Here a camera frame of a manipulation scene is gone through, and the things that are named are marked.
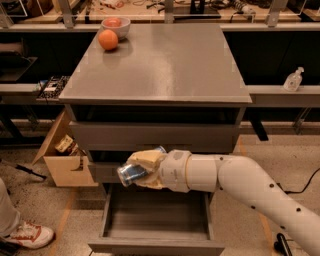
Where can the patterned notebook on shelf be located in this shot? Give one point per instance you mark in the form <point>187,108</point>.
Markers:
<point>52,87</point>

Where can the red fruit in bowl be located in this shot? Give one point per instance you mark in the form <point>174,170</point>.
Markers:
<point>112,22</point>

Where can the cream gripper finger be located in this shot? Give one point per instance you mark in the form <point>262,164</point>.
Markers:
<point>148,159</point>
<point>152,181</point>

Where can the orange fruit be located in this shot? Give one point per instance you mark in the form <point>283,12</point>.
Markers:
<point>108,40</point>

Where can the black handheld device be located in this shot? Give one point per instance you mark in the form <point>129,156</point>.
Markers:
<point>282,246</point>

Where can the grey top drawer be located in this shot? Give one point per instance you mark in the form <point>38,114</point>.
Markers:
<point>142,136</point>

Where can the white bowl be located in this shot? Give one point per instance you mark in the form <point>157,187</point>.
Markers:
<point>121,31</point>

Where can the snack package in box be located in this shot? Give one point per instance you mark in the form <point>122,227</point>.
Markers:
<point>65,145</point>

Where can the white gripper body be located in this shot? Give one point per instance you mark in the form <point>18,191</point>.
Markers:
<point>174,170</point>

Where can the white red sneaker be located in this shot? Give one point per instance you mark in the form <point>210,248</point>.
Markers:
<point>30,235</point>

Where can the grey bottom drawer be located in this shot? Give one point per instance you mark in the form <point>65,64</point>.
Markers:
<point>141,221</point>

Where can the open cardboard box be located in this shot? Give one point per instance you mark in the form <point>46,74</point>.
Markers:
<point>66,170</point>

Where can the light trouser leg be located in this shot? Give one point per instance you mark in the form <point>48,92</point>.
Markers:
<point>10,217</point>

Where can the grey drawer cabinet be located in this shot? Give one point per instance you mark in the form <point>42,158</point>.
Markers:
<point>160,73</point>

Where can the blue silver redbull can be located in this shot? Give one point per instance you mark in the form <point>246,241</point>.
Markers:
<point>129,173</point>

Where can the black stick on floor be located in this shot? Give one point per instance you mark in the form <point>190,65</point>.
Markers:
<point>22,168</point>

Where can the long grey workbench shelf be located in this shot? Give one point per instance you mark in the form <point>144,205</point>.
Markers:
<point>306,96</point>

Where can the clear sanitizer bottle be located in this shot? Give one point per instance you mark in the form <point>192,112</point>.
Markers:
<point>293,81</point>

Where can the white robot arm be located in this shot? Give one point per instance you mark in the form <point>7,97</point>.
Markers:
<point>239,176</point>

